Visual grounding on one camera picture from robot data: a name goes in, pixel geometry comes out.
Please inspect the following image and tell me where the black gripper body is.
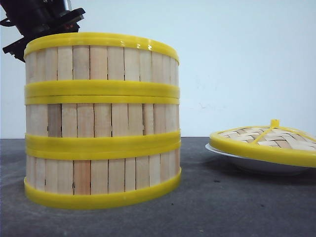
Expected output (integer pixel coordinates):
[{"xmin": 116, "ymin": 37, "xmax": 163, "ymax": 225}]
[{"xmin": 2, "ymin": 7, "xmax": 85, "ymax": 62}]

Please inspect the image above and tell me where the bamboo steamer basket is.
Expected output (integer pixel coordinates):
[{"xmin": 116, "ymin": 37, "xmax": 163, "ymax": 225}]
[
  {"xmin": 24, "ymin": 33, "xmax": 180, "ymax": 105},
  {"xmin": 24, "ymin": 147, "xmax": 181, "ymax": 209},
  {"xmin": 25, "ymin": 100, "xmax": 181, "ymax": 157}
]

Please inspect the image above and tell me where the woven bamboo steamer lid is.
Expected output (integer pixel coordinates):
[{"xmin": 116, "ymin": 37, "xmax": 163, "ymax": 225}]
[{"xmin": 209, "ymin": 119, "xmax": 316, "ymax": 168}]

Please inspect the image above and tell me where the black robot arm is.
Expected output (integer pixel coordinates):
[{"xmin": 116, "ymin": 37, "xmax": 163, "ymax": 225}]
[{"xmin": 0, "ymin": 0, "xmax": 85, "ymax": 62}]

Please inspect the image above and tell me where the white plate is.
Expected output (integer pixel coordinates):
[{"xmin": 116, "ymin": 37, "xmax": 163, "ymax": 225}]
[{"xmin": 205, "ymin": 143, "xmax": 312, "ymax": 176}]

